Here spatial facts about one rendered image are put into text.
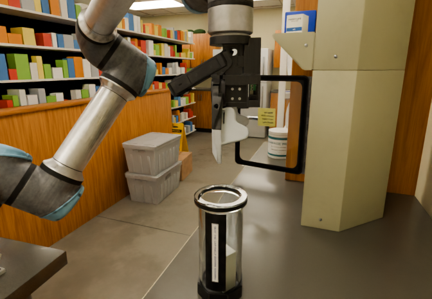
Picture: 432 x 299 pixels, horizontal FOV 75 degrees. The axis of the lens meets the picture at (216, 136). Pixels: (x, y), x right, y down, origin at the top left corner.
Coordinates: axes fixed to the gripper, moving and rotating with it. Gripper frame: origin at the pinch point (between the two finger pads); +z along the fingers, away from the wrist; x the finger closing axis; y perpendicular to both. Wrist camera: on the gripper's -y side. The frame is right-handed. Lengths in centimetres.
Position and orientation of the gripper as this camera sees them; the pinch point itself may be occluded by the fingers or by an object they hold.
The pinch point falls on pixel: (218, 151)
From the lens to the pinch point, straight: 52.7
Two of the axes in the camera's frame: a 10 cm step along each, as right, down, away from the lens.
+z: 0.1, 9.7, 2.3
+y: 9.9, 0.1, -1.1
